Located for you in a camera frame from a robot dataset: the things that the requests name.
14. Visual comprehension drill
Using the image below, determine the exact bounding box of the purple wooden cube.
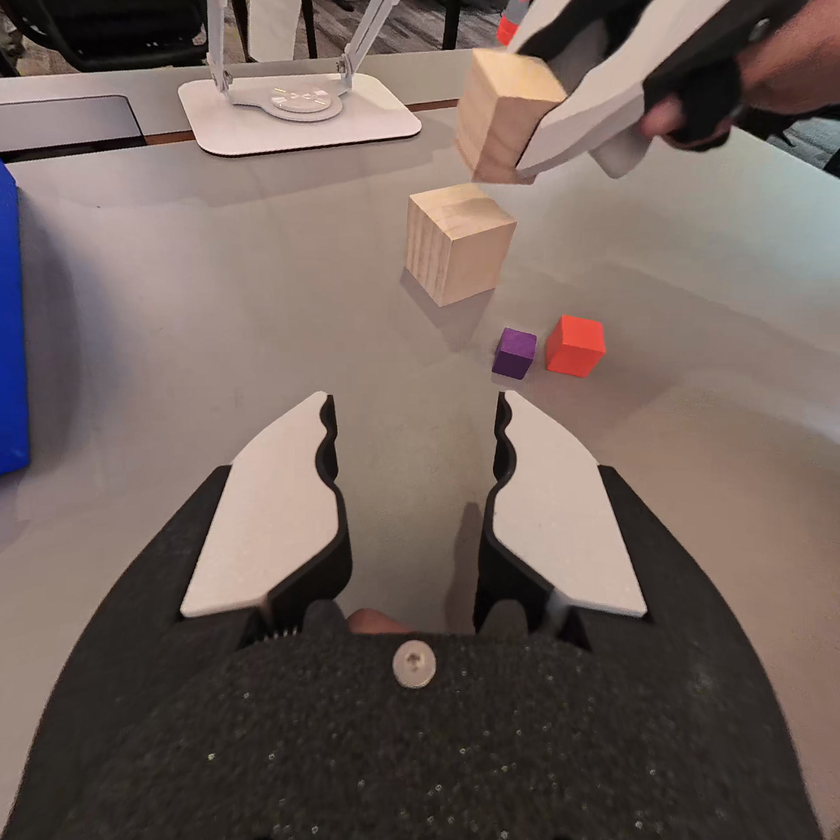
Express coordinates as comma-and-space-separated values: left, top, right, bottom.
494, 329, 538, 380

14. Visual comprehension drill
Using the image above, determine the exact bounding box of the red wooden cube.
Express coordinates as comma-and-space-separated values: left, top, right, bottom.
545, 315, 607, 379

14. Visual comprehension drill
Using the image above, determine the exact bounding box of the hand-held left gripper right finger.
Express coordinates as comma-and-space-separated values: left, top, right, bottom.
476, 392, 649, 626

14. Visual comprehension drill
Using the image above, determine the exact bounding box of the white folding stand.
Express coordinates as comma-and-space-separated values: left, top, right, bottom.
178, 0, 424, 157

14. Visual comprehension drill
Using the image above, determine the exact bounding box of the person's right hand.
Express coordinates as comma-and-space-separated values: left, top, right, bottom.
641, 0, 840, 143

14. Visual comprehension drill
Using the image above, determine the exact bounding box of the large wooden cube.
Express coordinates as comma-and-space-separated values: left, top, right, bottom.
405, 183, 517, 307

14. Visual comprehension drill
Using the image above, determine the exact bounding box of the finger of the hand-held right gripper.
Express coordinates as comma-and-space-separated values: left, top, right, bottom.
506, 0, 657, 67
516, 0, 769, 181

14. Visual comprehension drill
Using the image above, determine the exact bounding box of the blue plastic bin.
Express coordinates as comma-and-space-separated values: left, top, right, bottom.
0, 158, 30, 476

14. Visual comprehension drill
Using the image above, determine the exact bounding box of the black office chair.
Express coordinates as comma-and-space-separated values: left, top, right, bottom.
0, 0, 250, 73

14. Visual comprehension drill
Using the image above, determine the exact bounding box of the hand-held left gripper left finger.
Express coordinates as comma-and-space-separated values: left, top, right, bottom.
180, 392, 353, 626

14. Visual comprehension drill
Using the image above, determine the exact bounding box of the medium wooden cube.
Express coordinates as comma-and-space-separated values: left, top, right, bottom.
456, 49, 568, 185

